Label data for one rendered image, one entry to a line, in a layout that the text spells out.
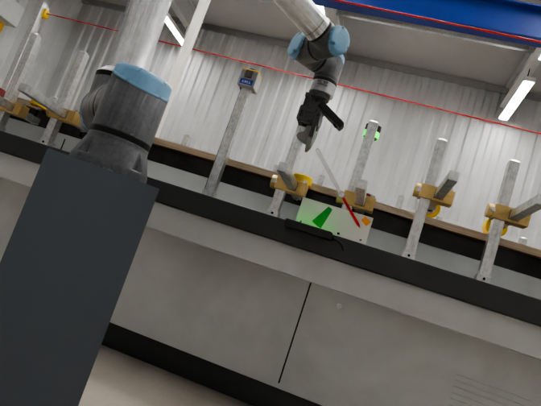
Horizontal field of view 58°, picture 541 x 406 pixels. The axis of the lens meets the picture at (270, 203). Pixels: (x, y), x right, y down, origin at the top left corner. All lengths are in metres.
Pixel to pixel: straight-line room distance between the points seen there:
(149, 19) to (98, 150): 0.46
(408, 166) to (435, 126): 0.89
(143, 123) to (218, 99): 8.99
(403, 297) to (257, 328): 0.59
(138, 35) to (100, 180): 0.49
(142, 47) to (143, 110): 0.28
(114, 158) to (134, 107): 0.13
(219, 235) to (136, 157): 0.72
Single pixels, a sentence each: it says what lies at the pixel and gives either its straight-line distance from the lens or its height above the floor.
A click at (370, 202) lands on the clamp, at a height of 0.85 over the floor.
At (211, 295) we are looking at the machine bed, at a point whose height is 0.35.
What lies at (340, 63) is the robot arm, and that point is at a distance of 1.84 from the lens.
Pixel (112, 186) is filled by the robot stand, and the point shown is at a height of 0.57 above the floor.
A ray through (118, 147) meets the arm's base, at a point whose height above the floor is 0.66.
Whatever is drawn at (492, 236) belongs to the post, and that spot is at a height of 0.86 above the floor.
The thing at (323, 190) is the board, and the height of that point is 0.88.
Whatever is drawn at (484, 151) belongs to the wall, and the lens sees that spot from 9.53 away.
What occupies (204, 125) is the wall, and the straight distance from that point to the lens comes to 10.11.
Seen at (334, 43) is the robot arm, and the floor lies 1.25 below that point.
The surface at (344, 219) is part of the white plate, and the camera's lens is 1.76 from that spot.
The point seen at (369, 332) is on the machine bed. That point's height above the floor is 0.42.
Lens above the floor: 0.50
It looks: 8 degrees up
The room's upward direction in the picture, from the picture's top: 19 degrees clockwise
